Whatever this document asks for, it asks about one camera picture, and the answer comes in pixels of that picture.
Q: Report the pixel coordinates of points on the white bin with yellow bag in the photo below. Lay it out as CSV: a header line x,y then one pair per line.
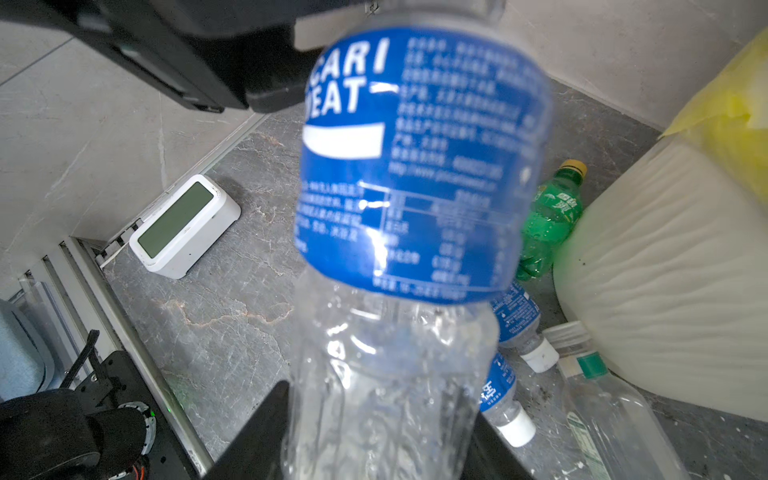
x,y
667,268

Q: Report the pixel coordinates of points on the white digital display device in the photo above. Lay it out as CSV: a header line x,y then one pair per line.
x,y
184,227

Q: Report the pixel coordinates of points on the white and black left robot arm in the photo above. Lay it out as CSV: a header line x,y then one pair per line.
x,y
205,55

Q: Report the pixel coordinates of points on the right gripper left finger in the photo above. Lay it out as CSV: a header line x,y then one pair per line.
x,y
256,452

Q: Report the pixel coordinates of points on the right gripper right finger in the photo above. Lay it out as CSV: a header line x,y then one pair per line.
x,y
489,457

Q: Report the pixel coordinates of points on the blue label bottle white cap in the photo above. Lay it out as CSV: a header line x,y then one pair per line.
x,y
519,317

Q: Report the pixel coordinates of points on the green bottle near bin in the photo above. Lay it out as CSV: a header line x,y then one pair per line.
x,y
554,213

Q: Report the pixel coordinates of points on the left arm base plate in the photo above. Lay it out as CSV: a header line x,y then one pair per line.
x,y
129,435

